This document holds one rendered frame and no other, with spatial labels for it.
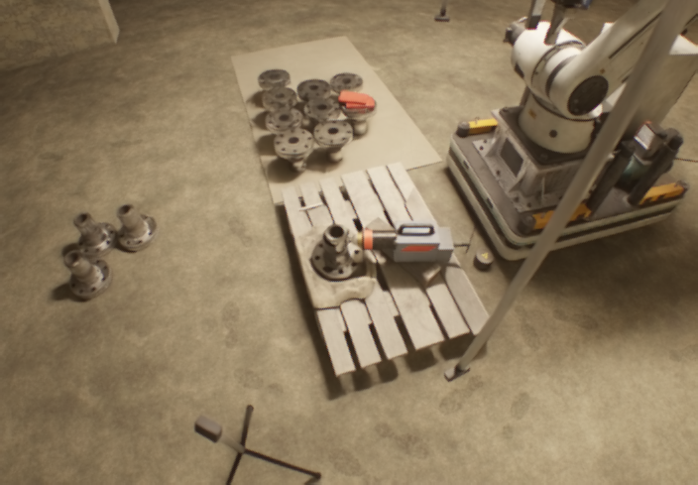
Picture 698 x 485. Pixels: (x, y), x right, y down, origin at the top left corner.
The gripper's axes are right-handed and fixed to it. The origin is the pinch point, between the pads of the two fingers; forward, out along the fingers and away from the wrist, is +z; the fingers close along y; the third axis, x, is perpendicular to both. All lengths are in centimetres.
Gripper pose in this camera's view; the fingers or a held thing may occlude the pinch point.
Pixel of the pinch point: (541, 29)
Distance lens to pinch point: 195.5
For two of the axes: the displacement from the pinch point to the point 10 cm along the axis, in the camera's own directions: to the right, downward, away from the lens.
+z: 0.0, 6.3, 7.8
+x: -9.7, 1.9, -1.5
